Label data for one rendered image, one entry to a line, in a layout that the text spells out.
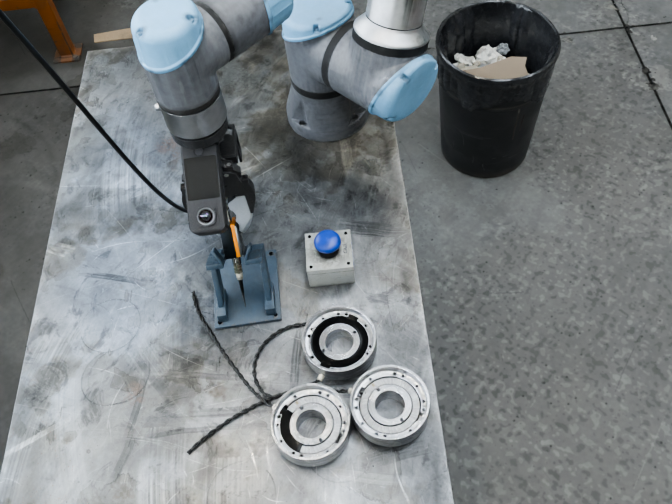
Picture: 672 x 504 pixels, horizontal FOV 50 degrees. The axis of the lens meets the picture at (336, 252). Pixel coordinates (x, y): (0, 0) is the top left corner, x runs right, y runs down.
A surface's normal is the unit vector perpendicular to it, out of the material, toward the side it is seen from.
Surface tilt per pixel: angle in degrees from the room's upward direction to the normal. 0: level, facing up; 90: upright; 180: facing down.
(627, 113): 0
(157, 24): 1
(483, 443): 0
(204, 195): 31
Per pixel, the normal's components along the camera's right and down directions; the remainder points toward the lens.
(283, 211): -0.08, -0.57
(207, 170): -0.02, -0.07
